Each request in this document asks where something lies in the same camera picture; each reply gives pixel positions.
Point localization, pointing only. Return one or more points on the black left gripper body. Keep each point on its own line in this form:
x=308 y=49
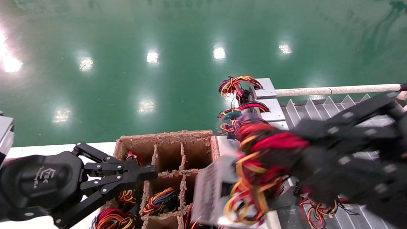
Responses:
x=35 y=184

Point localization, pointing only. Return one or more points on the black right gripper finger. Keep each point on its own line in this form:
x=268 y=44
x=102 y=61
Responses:
x=343 y=127
x=349 y=178

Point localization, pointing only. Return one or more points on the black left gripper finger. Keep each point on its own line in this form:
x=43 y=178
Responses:
x=105 y=167
x=108 y=187

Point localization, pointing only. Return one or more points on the clear acrylic divider tray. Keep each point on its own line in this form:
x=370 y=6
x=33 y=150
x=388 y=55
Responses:
x=305 y=111

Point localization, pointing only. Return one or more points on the brown cardboard divider box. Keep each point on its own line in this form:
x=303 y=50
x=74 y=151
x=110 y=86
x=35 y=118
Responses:
x=197 y=152

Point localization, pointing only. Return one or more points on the silver metal plate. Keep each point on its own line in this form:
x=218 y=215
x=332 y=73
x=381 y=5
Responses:
x=224 y=148

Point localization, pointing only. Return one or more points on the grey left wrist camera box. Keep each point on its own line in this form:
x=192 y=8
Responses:
x=5 y=133

